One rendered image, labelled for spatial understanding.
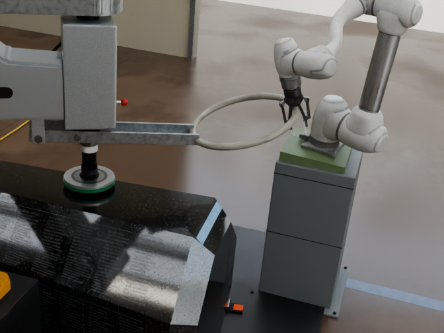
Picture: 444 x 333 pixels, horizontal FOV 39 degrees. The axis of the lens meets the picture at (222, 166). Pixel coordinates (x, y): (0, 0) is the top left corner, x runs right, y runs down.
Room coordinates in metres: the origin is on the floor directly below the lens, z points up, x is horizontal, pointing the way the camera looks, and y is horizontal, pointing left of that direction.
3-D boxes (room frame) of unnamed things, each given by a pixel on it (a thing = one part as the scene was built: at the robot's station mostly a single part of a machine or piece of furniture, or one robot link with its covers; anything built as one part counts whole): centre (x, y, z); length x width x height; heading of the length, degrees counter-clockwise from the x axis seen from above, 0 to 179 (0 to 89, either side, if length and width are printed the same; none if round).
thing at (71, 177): (2.39, 0.56, 0.86); 0.21 x 0.21 x 0.01
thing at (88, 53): (2.37, 0.64, 1.32); 0.36 x 0.22 x 0.45; 107
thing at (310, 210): (2.99, -0.51, 0.40); 0.50 x 0.50 x 0.80; 75
